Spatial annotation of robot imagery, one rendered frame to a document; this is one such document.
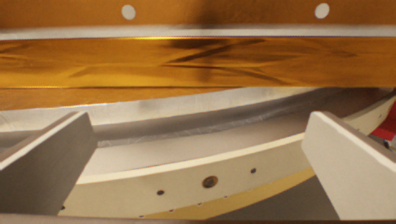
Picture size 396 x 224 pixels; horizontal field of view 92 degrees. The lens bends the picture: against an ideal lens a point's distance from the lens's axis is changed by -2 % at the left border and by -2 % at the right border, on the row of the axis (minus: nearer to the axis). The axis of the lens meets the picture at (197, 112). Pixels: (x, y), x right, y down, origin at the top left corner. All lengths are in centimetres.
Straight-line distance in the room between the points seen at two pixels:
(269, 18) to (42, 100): 21
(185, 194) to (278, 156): 9
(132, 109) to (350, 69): 20
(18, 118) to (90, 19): 10
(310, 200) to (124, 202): 26
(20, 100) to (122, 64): 9
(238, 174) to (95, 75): 16
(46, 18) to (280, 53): 20
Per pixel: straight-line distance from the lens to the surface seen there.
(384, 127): 39
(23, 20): 23
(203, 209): 25
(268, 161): 19
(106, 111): 18
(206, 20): 18
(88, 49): 21
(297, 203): 33
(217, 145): 18
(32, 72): 25
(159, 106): 17
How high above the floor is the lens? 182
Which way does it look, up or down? 29 degrees down
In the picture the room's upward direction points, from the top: 1 degrees counter-clockwise
